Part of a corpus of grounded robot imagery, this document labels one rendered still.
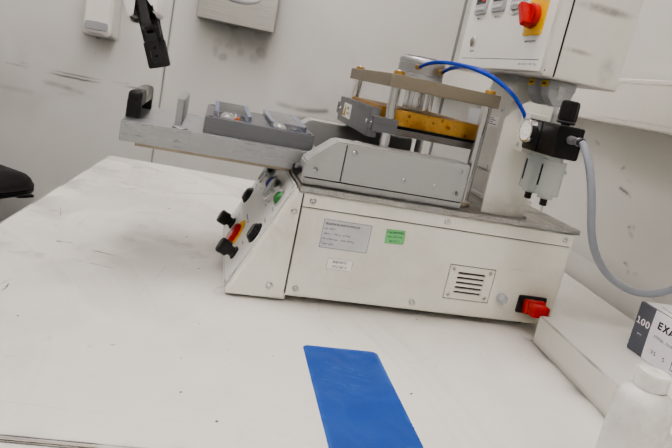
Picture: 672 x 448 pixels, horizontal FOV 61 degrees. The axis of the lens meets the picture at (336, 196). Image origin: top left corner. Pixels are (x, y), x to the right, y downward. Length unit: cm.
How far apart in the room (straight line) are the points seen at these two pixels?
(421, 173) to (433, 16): 178
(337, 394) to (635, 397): 30
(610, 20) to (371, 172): 42
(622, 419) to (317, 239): 45
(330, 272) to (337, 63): 173
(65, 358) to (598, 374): 64
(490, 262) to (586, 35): 37
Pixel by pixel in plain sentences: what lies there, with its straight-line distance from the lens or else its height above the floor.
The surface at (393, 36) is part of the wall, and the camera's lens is 255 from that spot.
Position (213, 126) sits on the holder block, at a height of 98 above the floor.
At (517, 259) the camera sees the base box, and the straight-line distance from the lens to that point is 96.
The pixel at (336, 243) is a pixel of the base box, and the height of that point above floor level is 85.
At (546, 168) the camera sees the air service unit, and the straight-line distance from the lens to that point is 84.
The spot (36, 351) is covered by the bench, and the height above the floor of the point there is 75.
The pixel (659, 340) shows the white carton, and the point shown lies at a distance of 91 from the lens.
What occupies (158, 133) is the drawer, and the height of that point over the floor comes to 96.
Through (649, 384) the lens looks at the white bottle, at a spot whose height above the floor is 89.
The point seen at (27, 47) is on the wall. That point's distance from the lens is 266.
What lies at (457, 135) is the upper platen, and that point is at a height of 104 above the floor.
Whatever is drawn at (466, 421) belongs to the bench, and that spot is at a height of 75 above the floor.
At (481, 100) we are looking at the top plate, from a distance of 91.
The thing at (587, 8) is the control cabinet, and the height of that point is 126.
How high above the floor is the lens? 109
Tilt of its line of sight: 12 degrees down
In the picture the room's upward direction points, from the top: 12 degrees clockwise
